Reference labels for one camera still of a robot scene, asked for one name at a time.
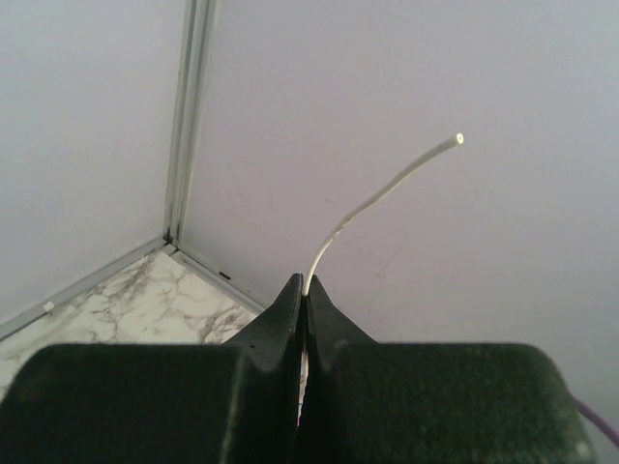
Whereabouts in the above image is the white wire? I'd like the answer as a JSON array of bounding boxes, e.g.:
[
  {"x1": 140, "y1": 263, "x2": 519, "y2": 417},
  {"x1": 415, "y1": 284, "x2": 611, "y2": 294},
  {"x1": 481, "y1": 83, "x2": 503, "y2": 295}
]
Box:
[{"x1": 298, "y1": 132, "x2": 466, "y2": 421}]

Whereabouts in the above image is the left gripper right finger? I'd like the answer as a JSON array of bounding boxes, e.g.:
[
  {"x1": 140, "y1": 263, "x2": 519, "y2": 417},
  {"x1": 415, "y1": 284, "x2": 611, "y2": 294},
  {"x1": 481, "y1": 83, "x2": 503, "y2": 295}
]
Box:
[{"x1": 295, "y1": 279, "x2": 596, "y2": 463}]

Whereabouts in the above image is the right aluminium corner post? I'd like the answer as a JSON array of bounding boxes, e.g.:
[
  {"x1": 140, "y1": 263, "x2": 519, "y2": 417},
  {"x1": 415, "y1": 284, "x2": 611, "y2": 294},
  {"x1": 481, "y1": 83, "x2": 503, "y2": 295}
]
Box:
[{"x1": 162, "y1": 0, "x2": 221, "y2": 247}]

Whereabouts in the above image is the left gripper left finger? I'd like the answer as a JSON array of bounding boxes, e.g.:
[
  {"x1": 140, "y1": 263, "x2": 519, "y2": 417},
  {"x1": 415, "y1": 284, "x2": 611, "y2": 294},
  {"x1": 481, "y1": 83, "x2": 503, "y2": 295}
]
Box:
[{"x1": 1, "y1": 275, "x2": 303, "y2": 463}]

